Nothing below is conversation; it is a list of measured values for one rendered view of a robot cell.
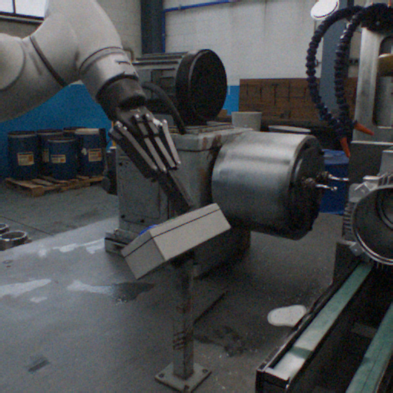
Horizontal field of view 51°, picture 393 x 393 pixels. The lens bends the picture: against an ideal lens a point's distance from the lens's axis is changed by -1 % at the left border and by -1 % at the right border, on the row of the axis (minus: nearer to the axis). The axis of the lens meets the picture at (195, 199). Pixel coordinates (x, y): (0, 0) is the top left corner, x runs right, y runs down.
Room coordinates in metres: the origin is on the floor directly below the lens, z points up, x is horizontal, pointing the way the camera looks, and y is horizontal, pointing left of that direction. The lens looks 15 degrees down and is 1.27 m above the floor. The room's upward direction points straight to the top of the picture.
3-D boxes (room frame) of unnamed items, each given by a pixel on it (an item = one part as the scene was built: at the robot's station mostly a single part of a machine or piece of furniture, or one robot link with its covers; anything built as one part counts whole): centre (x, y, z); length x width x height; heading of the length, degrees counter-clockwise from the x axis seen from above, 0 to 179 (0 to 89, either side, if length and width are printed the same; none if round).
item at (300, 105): (5.74, -1.27, 0.71); 2.21 x 0.95 x 1.43; 52
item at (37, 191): (5.58, 1.86, 0.37); 1.20 x 0.80 x 0.74; 137
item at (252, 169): (1.03, -0.15, 1.04); 0.37 x 0.25 x 0.25; 55
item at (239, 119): (3.03, -0.35, 0.99); 0.24 x 0.22 x 0.24; 52
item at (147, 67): (1.17, 0.10, 1.16); 0.33 x 0.26 x 0.42; 55
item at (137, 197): (1.18, 0.05, 0.99); 0.35 x 0.31 x 0.37; 55
